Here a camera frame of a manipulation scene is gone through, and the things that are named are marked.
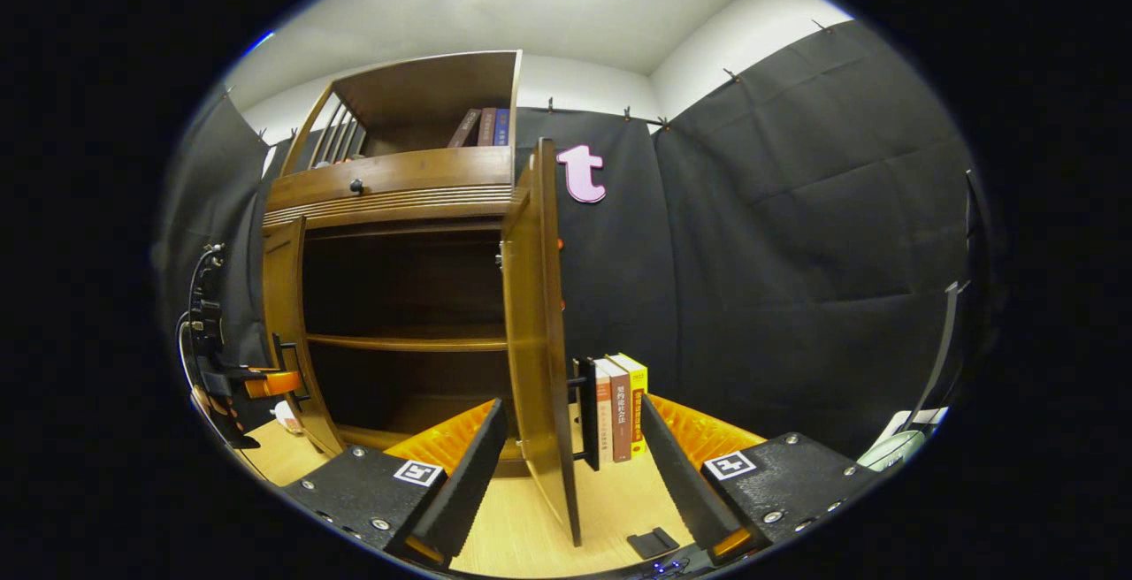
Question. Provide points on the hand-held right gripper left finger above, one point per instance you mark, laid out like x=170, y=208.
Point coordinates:
x=464, y=474

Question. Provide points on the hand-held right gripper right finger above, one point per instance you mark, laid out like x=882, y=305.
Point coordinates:
x=681, y=474

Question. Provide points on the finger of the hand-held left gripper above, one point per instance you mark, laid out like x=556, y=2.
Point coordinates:
x=276, y=383

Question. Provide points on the wooden cabinet door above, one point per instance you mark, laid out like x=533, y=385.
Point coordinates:
x=287, y=297
x=535, y=341

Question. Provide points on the wooden double-door shoe cabinet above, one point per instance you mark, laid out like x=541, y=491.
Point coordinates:
x=407, y=195

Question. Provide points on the wooden inner cabinet shelf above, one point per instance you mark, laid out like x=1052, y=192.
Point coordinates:
x=407, y=341

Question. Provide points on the wooden cabinet drawer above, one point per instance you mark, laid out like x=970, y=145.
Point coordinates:
x=398, y=178

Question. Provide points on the small white object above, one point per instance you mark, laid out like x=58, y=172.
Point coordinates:
x=287, y=418

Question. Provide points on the red-brown book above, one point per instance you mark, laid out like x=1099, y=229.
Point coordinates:
x=621, y=412

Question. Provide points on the yellow book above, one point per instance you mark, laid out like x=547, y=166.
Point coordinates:
x=638, y=394

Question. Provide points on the white and orange book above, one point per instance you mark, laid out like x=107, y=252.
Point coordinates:
x=604, y=412

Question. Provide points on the black backdrop cloth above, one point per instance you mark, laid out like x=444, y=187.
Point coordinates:
x=796, y=253

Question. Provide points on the leaning brown book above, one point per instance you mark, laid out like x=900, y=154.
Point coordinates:
x=464, y=127

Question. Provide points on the dark brown book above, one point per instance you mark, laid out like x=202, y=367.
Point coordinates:
x=487, y=126

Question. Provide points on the blue book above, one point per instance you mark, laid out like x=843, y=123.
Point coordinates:
x=502, y=126

